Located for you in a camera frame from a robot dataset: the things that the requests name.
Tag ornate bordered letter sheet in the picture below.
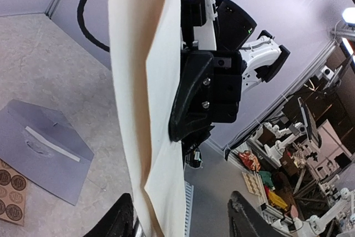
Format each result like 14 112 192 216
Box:
108 0 186 236

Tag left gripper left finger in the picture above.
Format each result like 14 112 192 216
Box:
93 193 134 237

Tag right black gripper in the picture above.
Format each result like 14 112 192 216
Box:
169 51 244 151

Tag brown sticker sheet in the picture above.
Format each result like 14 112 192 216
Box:
0 160 28 226

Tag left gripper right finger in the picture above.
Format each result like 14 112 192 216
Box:
227 191 275 237

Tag beige letter sheet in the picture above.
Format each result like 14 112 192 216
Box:
25 126 80 162

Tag grey envelope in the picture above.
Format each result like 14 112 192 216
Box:
1 99 94 205

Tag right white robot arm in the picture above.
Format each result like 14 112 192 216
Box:
169 0 290 152

